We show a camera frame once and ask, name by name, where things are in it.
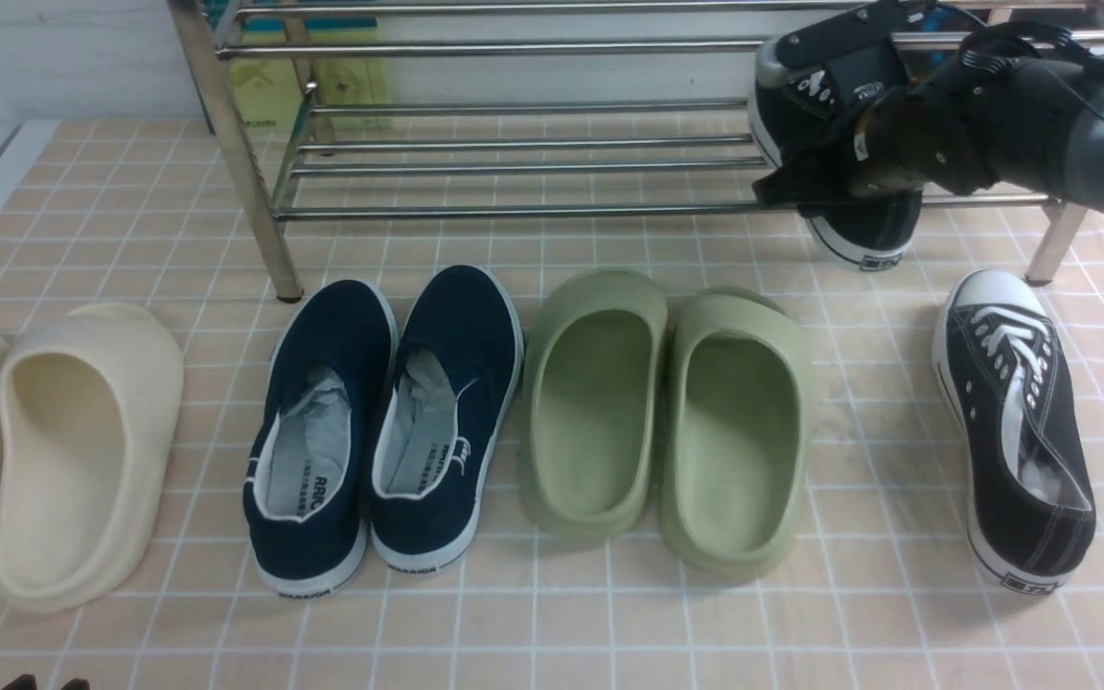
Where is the black canvas sneaker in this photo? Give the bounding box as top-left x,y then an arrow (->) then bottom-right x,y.
747,44 -> 923,272
931,269 -> 1098,597

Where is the green slipper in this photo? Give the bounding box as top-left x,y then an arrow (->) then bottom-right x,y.
518,269 -> 669,539
658,287 -> 817,582

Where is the navy slip-on shoe right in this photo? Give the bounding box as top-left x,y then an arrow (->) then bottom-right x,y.
369,265 -> 526,575

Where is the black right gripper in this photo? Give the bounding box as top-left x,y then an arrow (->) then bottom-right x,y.
752,1 -> 1004,206

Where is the navy slip-on shoe left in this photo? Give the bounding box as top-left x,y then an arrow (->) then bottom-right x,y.
242,280 -> 399,599

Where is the silver metal shoe rack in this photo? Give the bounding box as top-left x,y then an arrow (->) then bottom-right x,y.
167,0 -> 1104,304

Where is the green slipper left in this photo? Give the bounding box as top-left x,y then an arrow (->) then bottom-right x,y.
518,269 -> 669,539

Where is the cream slipper right of pair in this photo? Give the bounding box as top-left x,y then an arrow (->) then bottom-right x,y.
0,302 -> 184,614

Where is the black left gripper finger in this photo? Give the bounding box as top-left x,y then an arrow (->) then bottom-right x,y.
3,676 -> 38,690

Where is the navy slip-on shoe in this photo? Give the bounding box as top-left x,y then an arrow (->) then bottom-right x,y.
369,265 -> 526,575
242,280 -> 399,599

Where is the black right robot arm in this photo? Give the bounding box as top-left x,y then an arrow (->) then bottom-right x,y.
39,1 -> 1104,689

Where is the green yellow book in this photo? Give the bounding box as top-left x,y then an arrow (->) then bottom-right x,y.
202,1 -> 394,135

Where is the green slipper right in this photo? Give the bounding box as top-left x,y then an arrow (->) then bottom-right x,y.
658,287 -> 817,582

